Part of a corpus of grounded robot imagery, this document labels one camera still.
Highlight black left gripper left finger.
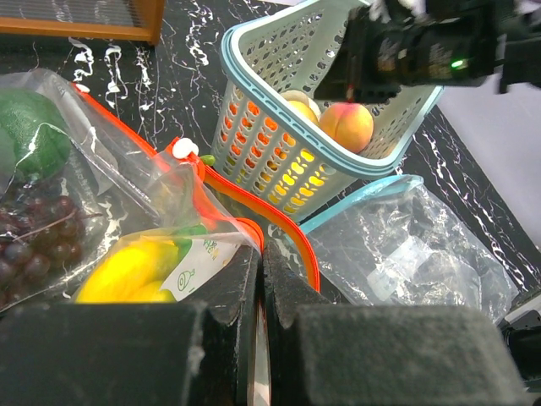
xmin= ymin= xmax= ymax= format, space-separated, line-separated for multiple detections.
xmin=1 ymin=246 xmax=259 ymax=405

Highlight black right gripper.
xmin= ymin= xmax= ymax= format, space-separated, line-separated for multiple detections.
xmin=314 ymin=1 xmax=540 ymax=104

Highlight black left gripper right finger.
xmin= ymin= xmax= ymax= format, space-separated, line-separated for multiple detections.
xmin=261 ymin=245 xmax=529 ymax=405

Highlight yellow pear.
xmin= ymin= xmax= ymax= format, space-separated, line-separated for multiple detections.
xmin=281 ymin=90 xmax=321 ymax=125

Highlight yellow bananas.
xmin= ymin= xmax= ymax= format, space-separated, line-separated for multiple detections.
xmin=75 ymin=237 xmax=179 ymax=304

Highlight green cucumber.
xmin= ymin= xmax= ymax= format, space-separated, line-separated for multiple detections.
xmin=170 ymin=222 xmax=209 ymax=240

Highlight clear zip bag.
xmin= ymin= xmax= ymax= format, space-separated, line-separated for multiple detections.
xmin=301 ymin=175 xmax=518 ymax=322
xmin=74 ymin=138 xmax=320 ymax=305
xmin=0 ymin=69 xmax=204 ymax=314

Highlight dark red grapes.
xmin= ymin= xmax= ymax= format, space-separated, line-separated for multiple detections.
xmin=1 ymin=187 xmax=102 ymax=310

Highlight clear zip top bag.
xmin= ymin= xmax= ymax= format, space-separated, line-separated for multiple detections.
xmin=0 ymin=69 xmax=204 ymax=314

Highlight green avocado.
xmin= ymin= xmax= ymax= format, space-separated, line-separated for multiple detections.
xmin=1 ymin=88 xmax=72 ymax=180

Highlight orange peach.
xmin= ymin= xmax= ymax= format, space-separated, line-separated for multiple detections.
xmin=319 ymin=102 xmax=374 ymax=154

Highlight teal plastic basket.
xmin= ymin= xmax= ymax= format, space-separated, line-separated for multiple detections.
xmin=211 ymin=1 xmax=442 ymax=222

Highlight wooden rack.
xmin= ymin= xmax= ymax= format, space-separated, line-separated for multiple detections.
xmin=1 ymin=0 xmax=166 ymax=46

